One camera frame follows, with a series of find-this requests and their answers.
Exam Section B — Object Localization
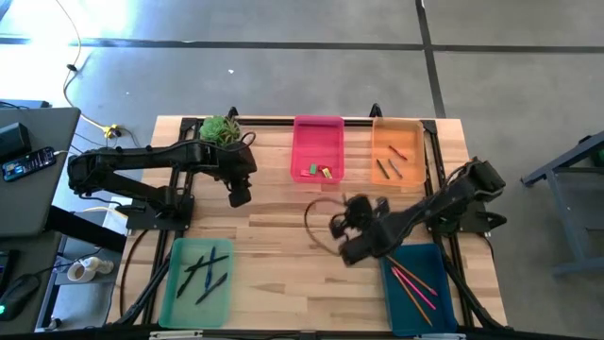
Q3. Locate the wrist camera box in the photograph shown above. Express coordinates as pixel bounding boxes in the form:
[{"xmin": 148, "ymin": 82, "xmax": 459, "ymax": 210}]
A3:
[
  {"xmin": 338, "ymin": 234, "xmax": 379, "ymax": 267},
  {"xmin": 228, "ymin": 185, "xmax": 253, "ymax": 209}
]

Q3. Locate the black desk support beam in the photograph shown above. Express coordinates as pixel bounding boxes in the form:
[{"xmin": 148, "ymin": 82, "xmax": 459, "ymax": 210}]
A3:
[{"xmin": 44, "ymin": 205, "xmax": 128, "ymax": 254}]

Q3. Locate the green succulent plant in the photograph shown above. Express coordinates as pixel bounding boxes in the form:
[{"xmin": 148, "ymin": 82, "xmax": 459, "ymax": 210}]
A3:
[{"xmin": 199, "ymin": 114, "xmax": 243, "ymax": 146}]

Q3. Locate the black smartphone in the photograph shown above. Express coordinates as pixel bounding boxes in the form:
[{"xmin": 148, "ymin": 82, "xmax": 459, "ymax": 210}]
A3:
[{"xmin": 1, "ymin": 145, "xmax": 58, "ymax": 183}]

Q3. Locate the grey metal bracket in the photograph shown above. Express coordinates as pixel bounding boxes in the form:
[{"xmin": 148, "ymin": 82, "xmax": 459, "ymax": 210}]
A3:
[
  {"xmin": 148, "ymin": 330, "xmax": 205, "ymax": 340},
  {"xmin": 413, "ymin": 332, "xmax": 467, "ymax": 340}
]

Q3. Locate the pink plastic bin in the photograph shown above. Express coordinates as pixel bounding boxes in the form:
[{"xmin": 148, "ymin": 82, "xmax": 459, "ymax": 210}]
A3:
[{"xmin": 290, "ymin": 115, "xmax": 346, "ymax": 185}]

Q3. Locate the black aluminium table frame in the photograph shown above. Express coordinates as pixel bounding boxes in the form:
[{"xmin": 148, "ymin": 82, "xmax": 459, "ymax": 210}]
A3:
[{"xmin": 112, "ymin": 103, "xmax": 510, "ymax": 332}]

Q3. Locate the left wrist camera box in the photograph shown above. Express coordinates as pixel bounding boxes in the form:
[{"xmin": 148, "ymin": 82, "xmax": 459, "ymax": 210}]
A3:
[{"xmin": 228, "ymin": 185, "xmax": 253, "ymax": 209}]

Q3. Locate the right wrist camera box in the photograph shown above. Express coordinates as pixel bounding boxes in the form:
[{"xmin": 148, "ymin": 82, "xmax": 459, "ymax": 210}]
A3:
[{"xmin": 338, "ymin": 234, "xmax": 379, "ymax": 267}]

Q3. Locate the green plastic bin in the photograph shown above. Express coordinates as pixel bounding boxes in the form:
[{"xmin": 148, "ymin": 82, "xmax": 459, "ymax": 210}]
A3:
[{"xmin": 158, "ymin": 237, "xmax": 235, "ymax": 330}]

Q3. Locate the blue plastic bin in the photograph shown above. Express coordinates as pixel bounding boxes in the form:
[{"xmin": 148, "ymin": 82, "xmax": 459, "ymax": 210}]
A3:
[{"xmin": 379, "ymin": 243, "xmax": 459, "ymax": 337}]

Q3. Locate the white cup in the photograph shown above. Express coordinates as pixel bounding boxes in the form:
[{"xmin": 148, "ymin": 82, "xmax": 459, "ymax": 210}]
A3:
[{"xmin": 66, "ymin": 256, "xmax": 115, "ymax": 284}]

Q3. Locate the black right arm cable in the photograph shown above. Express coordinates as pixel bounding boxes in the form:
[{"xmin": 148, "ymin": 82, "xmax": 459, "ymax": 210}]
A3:
[{"xmin": 303, "ymin": 196, "xmax": 348, "ymax": 258}]

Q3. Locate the dark low desk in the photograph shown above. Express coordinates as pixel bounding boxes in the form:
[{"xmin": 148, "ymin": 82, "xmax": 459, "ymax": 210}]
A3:
[{"xmin": 0, "ymin": 230, "xmax": 65, "ymax": 336}]

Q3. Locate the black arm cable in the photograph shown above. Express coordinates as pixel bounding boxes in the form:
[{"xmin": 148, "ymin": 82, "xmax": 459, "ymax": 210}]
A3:
[
  {"xmin": 235, "ymin": 130, "xmax": 258, "ymax": 150},
  {"xmin": 303, "ymin": 196, "xmax": 348, "ymax": 258}
]

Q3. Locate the yellow floor cable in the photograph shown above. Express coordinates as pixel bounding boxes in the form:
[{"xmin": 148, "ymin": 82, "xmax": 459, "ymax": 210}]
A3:
[{"xmin": 54, "ymin": 0, "xmax": 112, "ymax": 131}]

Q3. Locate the dark floor cable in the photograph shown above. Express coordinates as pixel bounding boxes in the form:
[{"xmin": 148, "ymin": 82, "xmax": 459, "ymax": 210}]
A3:
[{"xmin": 118, "ymin": 229, "xmax": 151, "ymax": 318}]

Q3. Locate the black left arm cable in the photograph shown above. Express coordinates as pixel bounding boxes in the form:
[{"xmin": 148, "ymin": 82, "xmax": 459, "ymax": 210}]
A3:
[{"xmin": 235, "ymin": 130, "xmax": 258, "ymax": 150}]

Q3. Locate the black computer mouse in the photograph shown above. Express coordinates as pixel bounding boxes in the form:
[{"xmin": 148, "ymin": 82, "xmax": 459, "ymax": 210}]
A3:
[{"xmin": 0, "ymin": 272, "xmax": 42, "ymax": 323}]

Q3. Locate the black box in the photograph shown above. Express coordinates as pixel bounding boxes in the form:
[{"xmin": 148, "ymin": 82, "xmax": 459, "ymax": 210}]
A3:
[{"xmin": 0, "ymin": 121, "xmax": 33, "ymax": 162}]

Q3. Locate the grey side desk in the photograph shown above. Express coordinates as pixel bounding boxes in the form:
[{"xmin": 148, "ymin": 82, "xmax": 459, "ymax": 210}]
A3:
[{"xmin": 0, "ymin": 107, "xmax": 82, "ymax": 238}]

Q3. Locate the pink pencil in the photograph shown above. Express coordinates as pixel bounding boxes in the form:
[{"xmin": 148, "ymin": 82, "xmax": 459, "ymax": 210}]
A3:
[{"xmin": 391, "ymin": 266, "xmax": 437, "ymax": 312}]

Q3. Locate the orange plastic bin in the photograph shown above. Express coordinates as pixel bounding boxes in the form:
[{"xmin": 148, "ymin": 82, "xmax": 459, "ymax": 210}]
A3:
[{"xmin": 370, "ymin": 117, "xmax": 427, "ymax": 186}]

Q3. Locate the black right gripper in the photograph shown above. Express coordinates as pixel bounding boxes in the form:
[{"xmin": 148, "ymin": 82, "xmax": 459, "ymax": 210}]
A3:
[{"xmin": 329, "ymin": 193, "xmax": 402, "ymax": 243}]

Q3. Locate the violet pen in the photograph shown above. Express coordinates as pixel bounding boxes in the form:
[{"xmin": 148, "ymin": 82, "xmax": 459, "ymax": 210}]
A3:
[{"xmin": 194, "ymin": 272, "xmax": 229, "ymax": 305}]

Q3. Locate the blue-grey metal cart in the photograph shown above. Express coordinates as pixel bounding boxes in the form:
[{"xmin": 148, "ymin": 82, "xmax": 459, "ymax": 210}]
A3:
[{"xmin": 520, "ymin": 130, "xmax": 604, "ymax": 278}]

